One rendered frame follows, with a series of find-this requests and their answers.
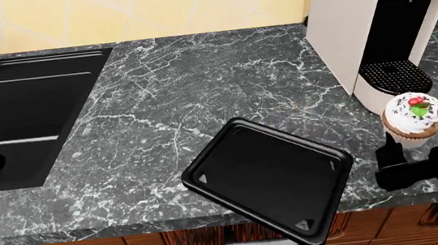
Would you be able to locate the white frosted cherry cupcake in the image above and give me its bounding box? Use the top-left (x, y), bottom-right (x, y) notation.
top-left (378, 88), bottom-right (438, 153)

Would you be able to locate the black perforated drip tray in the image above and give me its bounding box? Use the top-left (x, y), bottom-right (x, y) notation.
top-left (356, 56), bottom-right (435, 101)

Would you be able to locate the black rectangular baking tray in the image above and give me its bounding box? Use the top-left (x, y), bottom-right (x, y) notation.
top-left (175, 104), bottom-right (364, 245)

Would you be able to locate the black kitchen sink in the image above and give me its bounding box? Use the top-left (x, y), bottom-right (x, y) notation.
top-left (0, 46), bottom-right (128, 192)

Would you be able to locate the white and grey coffee machine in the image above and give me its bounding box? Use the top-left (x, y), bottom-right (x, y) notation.
top-left (301, 0), bottom-right (438, 123)

